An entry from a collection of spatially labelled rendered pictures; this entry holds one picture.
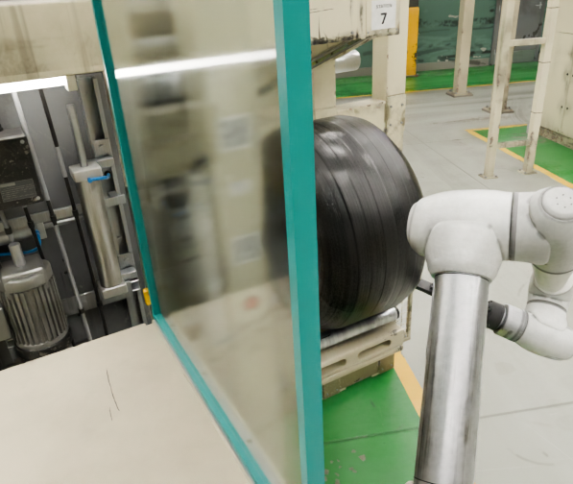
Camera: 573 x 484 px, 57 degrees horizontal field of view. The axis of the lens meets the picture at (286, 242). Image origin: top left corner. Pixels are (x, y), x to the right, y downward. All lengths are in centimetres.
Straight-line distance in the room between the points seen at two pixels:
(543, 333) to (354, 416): 124
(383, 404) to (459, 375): 166
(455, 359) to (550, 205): 31
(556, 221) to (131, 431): 75
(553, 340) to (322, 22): 105
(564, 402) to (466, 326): 187
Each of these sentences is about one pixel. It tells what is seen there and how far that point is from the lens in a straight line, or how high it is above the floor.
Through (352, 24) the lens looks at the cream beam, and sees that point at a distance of 166.
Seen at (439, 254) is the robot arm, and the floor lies 134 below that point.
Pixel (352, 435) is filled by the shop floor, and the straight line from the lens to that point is 250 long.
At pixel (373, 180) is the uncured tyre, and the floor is 137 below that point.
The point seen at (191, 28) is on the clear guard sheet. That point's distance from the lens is 49.
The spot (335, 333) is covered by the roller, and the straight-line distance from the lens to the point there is 151.
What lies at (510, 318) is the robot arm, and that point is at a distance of 153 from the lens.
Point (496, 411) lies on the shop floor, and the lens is 271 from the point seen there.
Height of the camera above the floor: 181
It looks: 26 degrees down
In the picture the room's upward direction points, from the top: 3 degrees counter-clockwise
